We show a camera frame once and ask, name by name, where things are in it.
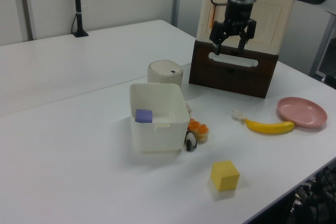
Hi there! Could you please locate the small beige lidded bin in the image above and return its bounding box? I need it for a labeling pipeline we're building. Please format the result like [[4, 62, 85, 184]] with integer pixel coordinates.
[[146, 60, 184, 88]]

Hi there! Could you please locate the white drawer handle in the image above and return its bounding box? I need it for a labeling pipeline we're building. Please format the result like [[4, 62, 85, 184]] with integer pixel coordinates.
[[208, 52, 259, 69]]

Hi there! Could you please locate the pink plate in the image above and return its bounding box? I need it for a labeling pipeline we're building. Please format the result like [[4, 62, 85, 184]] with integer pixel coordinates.
[[277, 97, 328, 130]]

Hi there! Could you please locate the cream plastic storage crate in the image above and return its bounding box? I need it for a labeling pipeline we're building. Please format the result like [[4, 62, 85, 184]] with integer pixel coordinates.
[[196, 0, 294, 56]]

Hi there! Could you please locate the white plastic open box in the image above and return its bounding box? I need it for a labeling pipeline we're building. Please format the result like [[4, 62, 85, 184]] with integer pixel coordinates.
[[129, 82, 190, 154]]

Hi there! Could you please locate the black cable bundle under table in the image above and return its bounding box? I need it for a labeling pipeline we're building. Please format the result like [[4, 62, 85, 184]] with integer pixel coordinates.
[[290, 159, 336, 224]]

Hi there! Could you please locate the yellow cube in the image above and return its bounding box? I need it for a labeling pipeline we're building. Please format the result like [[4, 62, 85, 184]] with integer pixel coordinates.
[[210, 160, 240, 191]]

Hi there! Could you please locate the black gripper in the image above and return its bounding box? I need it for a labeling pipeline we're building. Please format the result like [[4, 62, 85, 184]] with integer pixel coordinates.
[[209, 0, 257, 56]]

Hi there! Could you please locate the black stand pole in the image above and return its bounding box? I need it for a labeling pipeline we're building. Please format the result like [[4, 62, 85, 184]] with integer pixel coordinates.
[[71, 0, 89, 38]]

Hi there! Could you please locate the salmon roe sushi toy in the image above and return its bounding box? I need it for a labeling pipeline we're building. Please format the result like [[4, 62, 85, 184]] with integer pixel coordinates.
[[187, 118, 210, 145]]

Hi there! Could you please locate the purple cube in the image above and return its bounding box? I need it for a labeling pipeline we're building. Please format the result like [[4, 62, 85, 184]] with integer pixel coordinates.
[[134, 109, 153, 124]]

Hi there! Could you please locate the panda figurine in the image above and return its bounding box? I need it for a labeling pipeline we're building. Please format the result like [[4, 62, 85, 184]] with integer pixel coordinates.
[[183, 129, 198, 152]]

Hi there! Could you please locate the dark brown wooden drawer box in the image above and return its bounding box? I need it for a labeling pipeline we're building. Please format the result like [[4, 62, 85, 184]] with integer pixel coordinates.
[[188, 39, 279, 99]]

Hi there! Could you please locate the yellow banana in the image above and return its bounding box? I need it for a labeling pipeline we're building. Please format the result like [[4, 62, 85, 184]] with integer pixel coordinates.
[[244, 118, 296, 134]]

